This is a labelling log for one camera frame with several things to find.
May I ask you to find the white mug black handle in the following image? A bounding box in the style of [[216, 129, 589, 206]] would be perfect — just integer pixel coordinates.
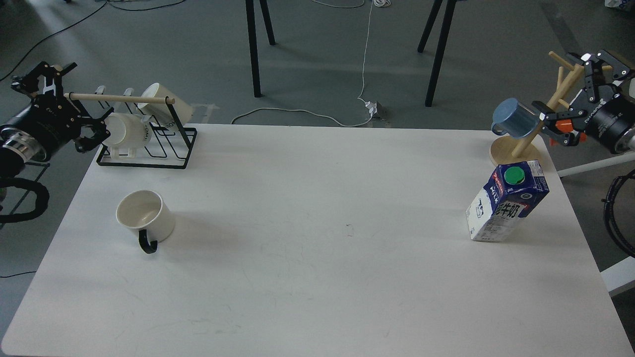
[[116, 190, 176, 254]]

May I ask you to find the black table leg right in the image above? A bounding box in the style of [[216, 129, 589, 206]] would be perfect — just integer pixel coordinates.
[[417, 0, 457, 108]]

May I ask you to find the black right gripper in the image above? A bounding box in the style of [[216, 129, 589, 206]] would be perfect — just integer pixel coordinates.
[[531, 50, 635, 154]]

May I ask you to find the cream mug on rack back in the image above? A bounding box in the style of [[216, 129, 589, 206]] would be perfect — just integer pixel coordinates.
[[137, 83, 193, 132]]

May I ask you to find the wooden mug tree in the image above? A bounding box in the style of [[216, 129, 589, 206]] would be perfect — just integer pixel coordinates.
[[489, 52, 586, 165]]

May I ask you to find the blue mug on tree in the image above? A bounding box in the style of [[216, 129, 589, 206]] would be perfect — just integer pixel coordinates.
[[491, 98, 540, 139]]

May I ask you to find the black floor cable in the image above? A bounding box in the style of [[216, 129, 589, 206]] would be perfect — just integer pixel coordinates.
[[0, 0, 187, 83]]

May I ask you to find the white mug on rack front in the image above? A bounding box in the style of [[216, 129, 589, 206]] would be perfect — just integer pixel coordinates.
[[103, 113, 152, 158]]

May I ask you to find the blue milk carton green cap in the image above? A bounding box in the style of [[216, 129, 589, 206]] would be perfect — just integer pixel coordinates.
[[465, 160, 550, 243]]

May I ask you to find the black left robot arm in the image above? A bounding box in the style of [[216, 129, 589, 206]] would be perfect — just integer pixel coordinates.
[[0, 61, 113, 224]]

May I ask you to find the white power adapter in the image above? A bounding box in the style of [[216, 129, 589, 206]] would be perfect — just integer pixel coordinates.
[[364, 101, 388, 120]]

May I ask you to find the white chair base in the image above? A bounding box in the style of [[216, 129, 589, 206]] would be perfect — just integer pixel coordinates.
[[557, 152, 635, 177]]

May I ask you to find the black table leg left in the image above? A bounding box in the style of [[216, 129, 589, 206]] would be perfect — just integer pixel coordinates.
[[245, 0, 276, 98]]

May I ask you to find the orange mug on tree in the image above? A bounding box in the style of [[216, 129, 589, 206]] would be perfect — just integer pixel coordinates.
[[555, 119, 574, 133]]

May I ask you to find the black table leg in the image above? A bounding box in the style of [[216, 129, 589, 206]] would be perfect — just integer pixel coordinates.
[[417, 0, 457, 108], [245, 0, 276, 98]]

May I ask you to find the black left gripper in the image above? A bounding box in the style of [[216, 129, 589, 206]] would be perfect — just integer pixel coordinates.
[[2, 61, 116, 161]]

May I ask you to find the black wire mug rack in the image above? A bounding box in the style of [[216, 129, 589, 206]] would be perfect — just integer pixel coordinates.
[[65, 91, 197, 169]]

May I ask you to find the white power cable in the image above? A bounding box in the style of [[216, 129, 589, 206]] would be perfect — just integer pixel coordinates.
[[231, 0, 392, 127]]

